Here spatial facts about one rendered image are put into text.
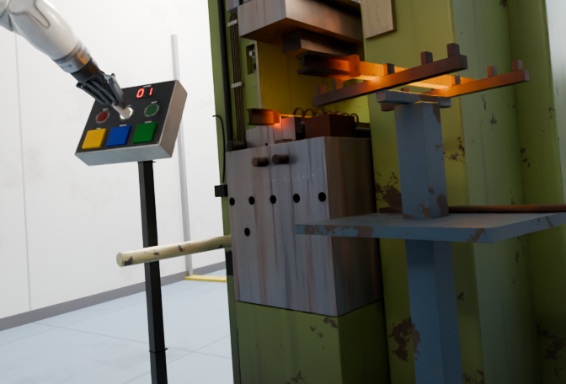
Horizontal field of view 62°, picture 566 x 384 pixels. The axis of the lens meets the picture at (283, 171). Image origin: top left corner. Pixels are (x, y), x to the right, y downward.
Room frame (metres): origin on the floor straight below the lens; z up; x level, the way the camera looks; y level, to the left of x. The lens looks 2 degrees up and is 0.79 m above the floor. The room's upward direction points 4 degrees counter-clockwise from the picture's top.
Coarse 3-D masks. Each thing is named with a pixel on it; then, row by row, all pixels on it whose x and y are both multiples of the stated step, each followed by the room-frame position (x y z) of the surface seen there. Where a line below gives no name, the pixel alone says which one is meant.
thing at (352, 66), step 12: (312, 60) 0.72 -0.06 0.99; (324, 60) 0.73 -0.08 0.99; (336, 60) 0.74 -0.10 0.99; (348, 60) 0.75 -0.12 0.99; (300, 72) 0.72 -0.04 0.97; (312, 72) 0.72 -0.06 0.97; (324, 72) 0.73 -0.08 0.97; (336, 72) 0.73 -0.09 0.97; (348, 72) 0.75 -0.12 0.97; (360, 72) 0.77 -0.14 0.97; (372, 72) 0.79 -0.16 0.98; (408, 84) 0.88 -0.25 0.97; (420, 84) 0.89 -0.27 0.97; (432, 84) 0.90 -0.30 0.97; (444, 84) 0.92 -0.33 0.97
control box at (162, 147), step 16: (176, 80) 1.63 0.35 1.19; (128, 96) 1.67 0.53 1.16; (144, 96) 1.64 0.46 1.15; (160, 96) 1.61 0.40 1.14; (176, 96) 1.62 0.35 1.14; (96, 112) 1.68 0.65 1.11; (112, 112) 1.65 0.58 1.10; (144, 112) 1.59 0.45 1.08; (160, 112) 1.57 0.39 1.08; (176, 112) 1.61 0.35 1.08; (96, 128) 1.63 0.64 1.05; (160, 128) 1.54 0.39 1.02; (176, 128) 1.60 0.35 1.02; (80, 144) 1.62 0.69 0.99; (128, 144) 1.55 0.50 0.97; (144, 144) 1.52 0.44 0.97; (160, 144) 1.50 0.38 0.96; (96, 160) 1.62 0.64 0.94; (112, 160) 1.61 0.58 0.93; (128, 160) 1.60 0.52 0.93; (144, 160) 1.59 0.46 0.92
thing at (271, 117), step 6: (252, 108) 1.28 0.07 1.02; (252, 114) 1.29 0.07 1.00; (258, 114) 1.31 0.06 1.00; (264, 114) 1.33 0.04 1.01; (270, 114) 1.34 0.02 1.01; (276, 114) 1.34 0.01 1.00; (252, 120) 1.29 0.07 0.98; (258, 120) 1.30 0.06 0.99; (264, 120) 1.32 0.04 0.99; (270, 120) 1.34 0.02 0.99; (276, 120) 1.33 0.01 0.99
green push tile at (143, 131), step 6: (138, 126) 1.56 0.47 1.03; (144, 126) 1.55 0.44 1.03; (150, 126) 1.54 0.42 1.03; (156, 126) 1.54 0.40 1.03; (138, 132) 1.55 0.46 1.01; (144, 132) 1.54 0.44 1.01; (150, 132) 1.53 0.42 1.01; (138, 138) 1.53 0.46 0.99; (144, 138) 1.52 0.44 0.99; (150, 138) 1.52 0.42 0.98
